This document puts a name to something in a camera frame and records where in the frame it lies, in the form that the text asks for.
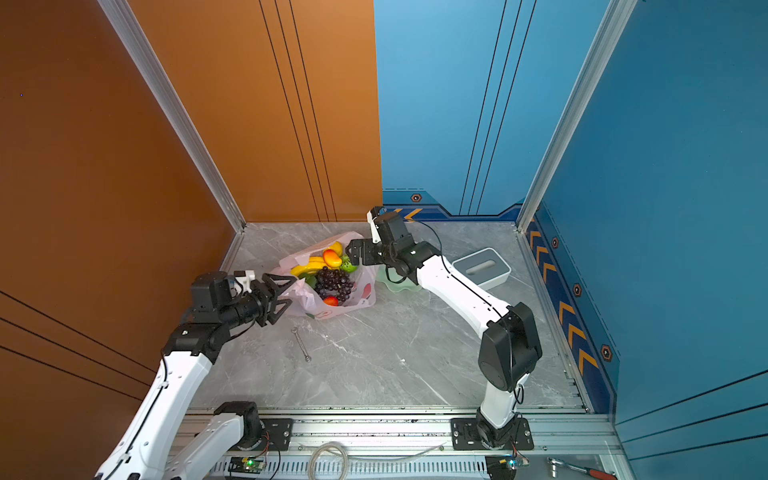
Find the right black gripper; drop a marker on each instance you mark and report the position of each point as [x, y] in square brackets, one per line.
[367, 245]

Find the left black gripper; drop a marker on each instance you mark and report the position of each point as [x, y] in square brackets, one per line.
[269, 299]

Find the green bumpy fruit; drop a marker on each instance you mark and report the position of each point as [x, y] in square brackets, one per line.
[347, 265]

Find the red pear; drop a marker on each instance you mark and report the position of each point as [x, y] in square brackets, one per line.
[332, 259]

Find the yellow banana bunch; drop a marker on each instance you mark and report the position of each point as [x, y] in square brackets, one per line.
[315, 262]

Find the green leaf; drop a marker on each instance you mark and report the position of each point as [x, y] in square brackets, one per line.
[311, 281]

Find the red yellow mango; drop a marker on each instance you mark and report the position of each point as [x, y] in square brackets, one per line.
[331, 300]

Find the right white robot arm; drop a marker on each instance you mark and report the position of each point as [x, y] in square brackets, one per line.
[510, 345]

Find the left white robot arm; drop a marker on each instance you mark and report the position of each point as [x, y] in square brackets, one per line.
[143, 452]

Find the light green fruit plate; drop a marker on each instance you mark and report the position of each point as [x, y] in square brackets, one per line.
[394, 282]

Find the white grey tissue box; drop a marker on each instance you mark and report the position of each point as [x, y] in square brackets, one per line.
[486, 268]

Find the small metal wrench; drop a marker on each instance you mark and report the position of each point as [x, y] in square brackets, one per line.
[307, 357]

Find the left green circuit board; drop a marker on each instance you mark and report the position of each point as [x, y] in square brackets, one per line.
[246, 465]

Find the green circuit board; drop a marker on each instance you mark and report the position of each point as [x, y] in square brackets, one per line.
[505, 467]
[246, 465]

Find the right green circuit board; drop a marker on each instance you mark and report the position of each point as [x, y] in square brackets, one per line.
[505, 467]

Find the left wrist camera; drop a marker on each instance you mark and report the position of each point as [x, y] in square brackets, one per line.
[217, 296]

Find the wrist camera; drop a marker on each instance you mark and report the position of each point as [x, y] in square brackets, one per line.
[387, 227]
[217, 296]

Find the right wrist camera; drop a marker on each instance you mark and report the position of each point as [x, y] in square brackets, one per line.
[387, 227]

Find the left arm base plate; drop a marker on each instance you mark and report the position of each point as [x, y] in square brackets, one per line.
[267, 434]

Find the aluminium front rail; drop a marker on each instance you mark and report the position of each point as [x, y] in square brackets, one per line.
[390, 432]

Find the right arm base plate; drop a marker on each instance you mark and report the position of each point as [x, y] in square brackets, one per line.
[468, 433]

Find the red handled tool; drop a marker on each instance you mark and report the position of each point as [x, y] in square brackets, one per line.
[555, 465]

